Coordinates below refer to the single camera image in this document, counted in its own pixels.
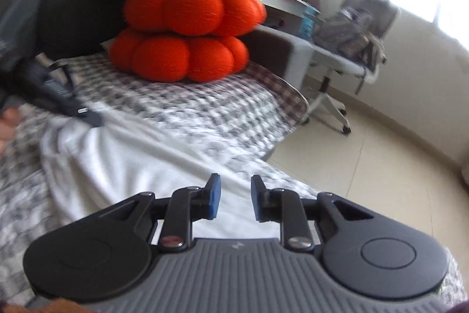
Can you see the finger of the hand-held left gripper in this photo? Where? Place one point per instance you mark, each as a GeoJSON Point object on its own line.
{"type": "Point", "coordinates": [66, 100]}

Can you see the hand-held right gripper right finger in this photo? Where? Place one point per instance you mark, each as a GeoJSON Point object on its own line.
{"type": "Point", "coordinates": [258, 195]}

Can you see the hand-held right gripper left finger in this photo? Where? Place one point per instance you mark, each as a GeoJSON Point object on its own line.
{"type": "Point", "coordinates": [214, 194]}

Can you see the white pants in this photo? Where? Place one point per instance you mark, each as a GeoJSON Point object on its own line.
{"type": "Point", "coordinates": [128, 159]}

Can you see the person's left hand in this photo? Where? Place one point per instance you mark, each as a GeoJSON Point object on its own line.
{"type": "Point", "coordinates": [7, 129]}

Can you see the dark grey sofa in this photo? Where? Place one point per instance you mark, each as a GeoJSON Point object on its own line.
{"type": "Point", "coordinates": [69, 5]}

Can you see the grey checked quilted blanket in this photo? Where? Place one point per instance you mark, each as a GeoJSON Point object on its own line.
{"type": "Point", "coordinates": [201, 96]}

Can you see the orange pumpkin cushion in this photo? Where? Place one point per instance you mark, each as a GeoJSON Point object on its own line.
{"type": "Point", "coordinates": [190, 8]}
{"type": "Point", "coordinates": [165, 56]}

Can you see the white office chair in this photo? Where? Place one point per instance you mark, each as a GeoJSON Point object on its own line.
{"type": "Point", "coordinates": [340, 60]}

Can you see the blue patterned cloth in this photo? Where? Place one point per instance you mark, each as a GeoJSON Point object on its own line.
{"type": "Point", "coordinates": [307, 21]}

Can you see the grey backpack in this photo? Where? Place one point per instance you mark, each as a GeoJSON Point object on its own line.
{"type": "Point", "coordinates": [348, 30]}

